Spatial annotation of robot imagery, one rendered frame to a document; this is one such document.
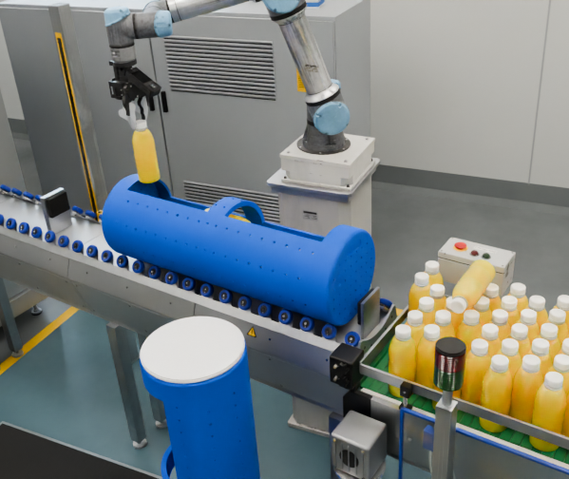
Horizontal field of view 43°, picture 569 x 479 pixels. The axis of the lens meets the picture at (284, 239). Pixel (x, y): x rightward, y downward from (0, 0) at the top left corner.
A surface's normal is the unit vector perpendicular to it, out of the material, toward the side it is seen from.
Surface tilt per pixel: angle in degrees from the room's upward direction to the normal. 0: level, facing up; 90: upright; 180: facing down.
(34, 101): 90
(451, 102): 90
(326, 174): 90
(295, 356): 70
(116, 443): 0
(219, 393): 90
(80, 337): 0
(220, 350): 0
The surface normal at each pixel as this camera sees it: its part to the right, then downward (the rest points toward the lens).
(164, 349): -0.06, -0.87
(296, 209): -0.43, 0.46
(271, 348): -0.54, 0.11
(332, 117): 0.14, 0.59
